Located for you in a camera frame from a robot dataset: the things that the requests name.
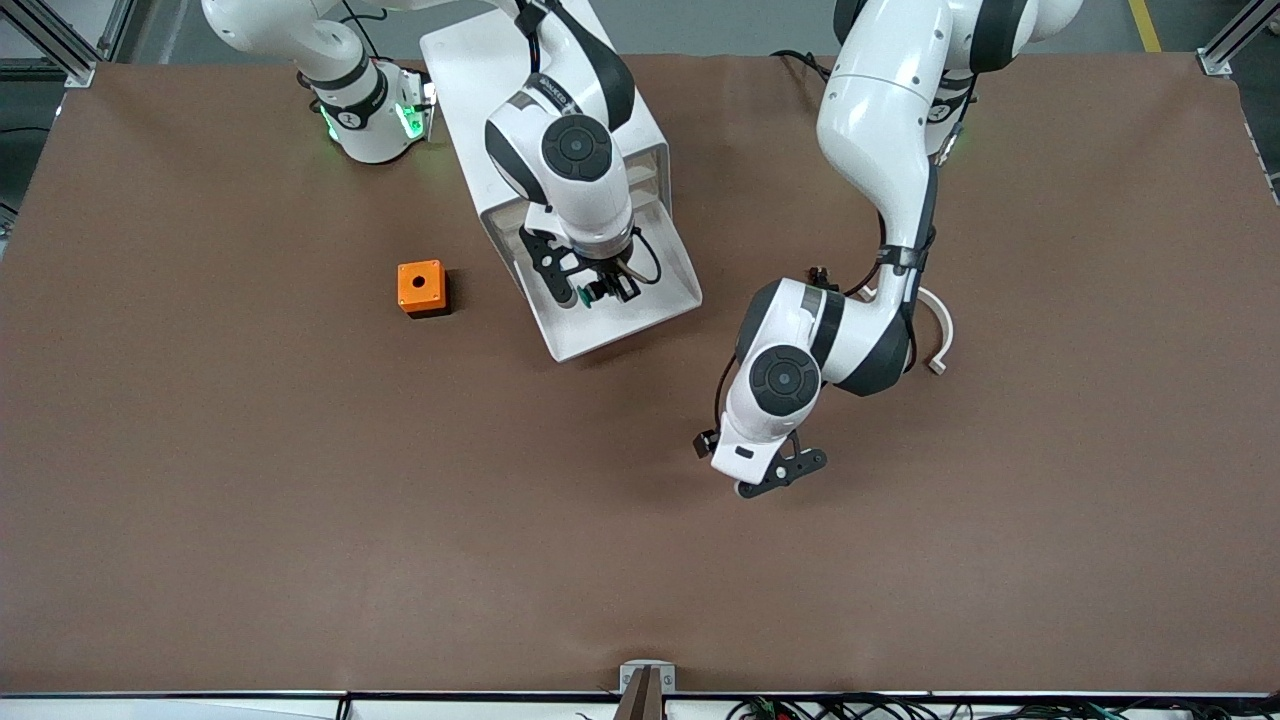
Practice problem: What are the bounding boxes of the cable bundle along table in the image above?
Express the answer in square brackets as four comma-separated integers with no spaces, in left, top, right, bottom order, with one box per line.
[725,693,1280,720]

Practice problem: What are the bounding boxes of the aluminium frame post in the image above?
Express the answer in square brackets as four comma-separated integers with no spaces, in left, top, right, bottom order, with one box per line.
[1198,0,1280,76]
[0,0,136,89]

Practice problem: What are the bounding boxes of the orange box with hole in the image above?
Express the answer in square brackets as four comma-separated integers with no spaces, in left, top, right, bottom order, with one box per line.
[397,260,452,319]

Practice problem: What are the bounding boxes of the black arm base cable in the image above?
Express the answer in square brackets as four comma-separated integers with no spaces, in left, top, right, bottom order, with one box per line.
[770,48,839,83]

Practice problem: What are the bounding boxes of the grey table edge bracket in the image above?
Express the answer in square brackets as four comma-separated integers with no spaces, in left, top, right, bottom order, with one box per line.
[618,660,676,720]

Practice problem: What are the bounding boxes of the white half-ring clamp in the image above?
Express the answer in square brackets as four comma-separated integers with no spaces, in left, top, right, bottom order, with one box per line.
[858,284,955,376]

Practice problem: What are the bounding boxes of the white table edge rail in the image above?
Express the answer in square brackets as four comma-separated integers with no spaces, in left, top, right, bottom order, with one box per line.
[0,690,1280,720]

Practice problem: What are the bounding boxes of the green mushroom push button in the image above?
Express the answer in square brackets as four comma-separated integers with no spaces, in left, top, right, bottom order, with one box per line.
[582,272,643,308]

